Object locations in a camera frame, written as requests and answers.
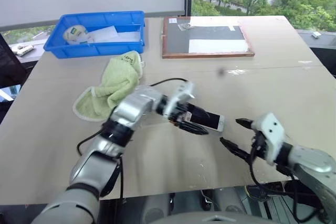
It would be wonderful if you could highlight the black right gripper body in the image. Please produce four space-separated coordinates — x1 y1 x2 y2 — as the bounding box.
249 128 269 161

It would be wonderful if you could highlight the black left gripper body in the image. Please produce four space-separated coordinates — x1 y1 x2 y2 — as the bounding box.
170 100 194 130

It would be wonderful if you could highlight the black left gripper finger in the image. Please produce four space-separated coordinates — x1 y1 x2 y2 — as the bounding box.
187 103 211 120
180 121 210 136

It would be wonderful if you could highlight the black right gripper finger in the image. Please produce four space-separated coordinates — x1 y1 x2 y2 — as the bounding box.
219 136 253 162
235 118 254 131

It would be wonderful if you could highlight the white smartphone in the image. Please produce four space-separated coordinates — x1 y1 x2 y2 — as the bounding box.
184 111 226 132

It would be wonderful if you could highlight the clear plastic phone case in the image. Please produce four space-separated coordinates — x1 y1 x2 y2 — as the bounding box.
193 155 220 187

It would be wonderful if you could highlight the black and yellow device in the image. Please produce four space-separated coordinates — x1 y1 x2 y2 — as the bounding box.
245 184 286 202

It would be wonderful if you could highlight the grey rounded robot leg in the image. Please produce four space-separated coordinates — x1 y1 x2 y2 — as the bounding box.
212 188 249 214
136 194 171 223

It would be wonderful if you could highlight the green towel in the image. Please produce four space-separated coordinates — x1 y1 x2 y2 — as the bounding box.
72 50 145 123

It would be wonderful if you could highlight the white paper on blackboard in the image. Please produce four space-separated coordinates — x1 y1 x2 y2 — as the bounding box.
188 38 250 54

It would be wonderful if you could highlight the wooden framed blackboard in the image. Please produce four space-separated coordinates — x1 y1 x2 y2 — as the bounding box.
161 16 256 60

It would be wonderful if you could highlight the white paper sheet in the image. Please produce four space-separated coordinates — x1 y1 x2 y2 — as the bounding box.
88 25 119 44

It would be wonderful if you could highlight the blue plastic bin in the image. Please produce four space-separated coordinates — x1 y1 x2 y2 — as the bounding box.
43 10 146 59

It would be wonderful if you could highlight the white tape roll green label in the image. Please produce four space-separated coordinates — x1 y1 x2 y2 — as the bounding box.
62 24 95 46

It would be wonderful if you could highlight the white power strip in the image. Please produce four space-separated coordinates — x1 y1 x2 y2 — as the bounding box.
11 44 35 57

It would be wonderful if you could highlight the black mesh chair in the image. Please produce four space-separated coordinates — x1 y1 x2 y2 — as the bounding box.
0 33 28 89

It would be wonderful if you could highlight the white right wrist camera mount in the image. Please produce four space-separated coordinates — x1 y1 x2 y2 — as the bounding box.
251 112 288 167

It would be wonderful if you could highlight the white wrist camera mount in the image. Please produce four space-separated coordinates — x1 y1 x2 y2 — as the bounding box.
251 112 288 167
164 81 196 120

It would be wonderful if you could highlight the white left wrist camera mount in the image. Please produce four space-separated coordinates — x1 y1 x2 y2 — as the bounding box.
164 81 196 120

